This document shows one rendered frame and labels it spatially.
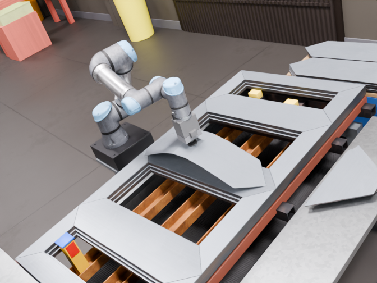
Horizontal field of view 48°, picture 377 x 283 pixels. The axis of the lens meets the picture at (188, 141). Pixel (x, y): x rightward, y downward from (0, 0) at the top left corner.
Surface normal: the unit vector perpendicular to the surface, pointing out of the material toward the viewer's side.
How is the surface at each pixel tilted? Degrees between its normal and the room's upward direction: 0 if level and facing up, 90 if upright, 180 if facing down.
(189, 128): 90
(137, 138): 1
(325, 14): 90
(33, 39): 90
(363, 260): 0
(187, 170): 0
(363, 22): 90
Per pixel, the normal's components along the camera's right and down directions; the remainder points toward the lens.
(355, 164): -0.28, -0.80
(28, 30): 0.68, 0.23
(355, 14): -0.72, 0.54
